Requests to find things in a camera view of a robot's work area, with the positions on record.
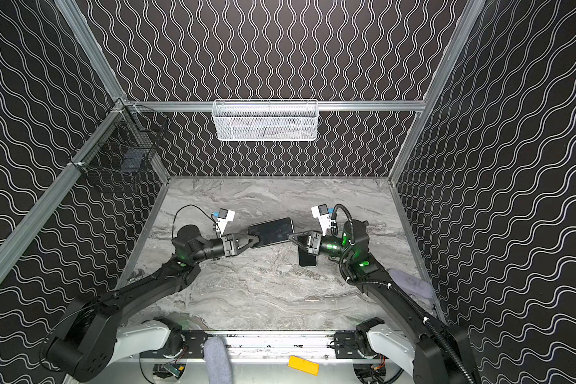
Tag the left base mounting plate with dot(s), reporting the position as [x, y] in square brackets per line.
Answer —
[190, 344]

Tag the base mounting plate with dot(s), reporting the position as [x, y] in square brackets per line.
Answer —
[352, 344]
[190, 344]

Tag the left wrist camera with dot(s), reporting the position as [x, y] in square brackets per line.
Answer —
[221, 220]

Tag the grey cloth roll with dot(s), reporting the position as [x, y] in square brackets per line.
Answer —
[218, 365]

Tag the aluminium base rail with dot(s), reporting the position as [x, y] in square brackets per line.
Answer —
[250, 346]

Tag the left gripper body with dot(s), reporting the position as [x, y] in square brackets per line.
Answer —
[227, 246]

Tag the black phone screen up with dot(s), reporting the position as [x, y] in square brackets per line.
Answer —
[271, 232]

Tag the white mesh basket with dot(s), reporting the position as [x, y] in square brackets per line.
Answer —
[266, 120]

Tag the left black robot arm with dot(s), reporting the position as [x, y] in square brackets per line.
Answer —
[83, 342]

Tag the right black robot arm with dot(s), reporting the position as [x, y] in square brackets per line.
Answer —
[425, 348]

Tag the yellow card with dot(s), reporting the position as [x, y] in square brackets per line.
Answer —
[305, 366]

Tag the black wire basket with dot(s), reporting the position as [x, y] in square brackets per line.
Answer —
[121, 162]

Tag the light teal phone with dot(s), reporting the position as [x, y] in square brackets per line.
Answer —
[307, 259]

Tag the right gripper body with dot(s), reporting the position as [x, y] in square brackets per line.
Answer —
[316, 243]

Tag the grey cloth on table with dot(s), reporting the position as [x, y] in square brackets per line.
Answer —
[412, 285]

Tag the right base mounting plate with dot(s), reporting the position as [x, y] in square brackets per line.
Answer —
[352, 344]

